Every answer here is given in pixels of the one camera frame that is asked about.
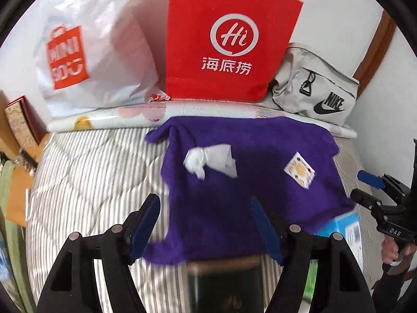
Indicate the person's right forearm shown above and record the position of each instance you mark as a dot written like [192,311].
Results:
[394,290]

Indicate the striped quilt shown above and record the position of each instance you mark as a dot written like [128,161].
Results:
[97,176]

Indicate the blue and white box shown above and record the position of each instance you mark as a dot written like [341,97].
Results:
[345,231]

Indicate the rolled printed sheet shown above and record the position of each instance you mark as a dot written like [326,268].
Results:
[202,109]

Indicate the red patterned book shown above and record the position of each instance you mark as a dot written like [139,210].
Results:
[22,120]

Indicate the wooden nightstand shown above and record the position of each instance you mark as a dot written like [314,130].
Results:
[18,199]

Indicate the small red white wrapper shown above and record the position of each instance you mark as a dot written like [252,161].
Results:
[159,97]

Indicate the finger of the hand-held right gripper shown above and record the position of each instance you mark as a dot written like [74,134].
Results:
[369,178]
[366,200]

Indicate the small patterned packet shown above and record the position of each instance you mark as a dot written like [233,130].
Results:
[299,169]

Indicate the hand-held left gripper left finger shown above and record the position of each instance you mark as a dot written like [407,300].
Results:
[146,225]

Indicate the grey waist bag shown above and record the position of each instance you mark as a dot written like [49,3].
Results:
[325,84]

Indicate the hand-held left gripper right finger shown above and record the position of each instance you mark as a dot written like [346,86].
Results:
[267,231]

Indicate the white plastic shopping bag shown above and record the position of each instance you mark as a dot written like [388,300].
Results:
[107,55]

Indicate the purple towel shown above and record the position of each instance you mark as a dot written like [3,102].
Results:
[228,208]

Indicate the wooden door frame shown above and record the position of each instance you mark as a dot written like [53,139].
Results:
[374,52]

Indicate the white crumpled tissue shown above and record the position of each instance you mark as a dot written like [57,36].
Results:
[211,159]

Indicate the person's right hand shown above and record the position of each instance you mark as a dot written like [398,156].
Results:
[391,251]

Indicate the red paper bag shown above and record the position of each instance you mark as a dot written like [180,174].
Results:
[228,39]

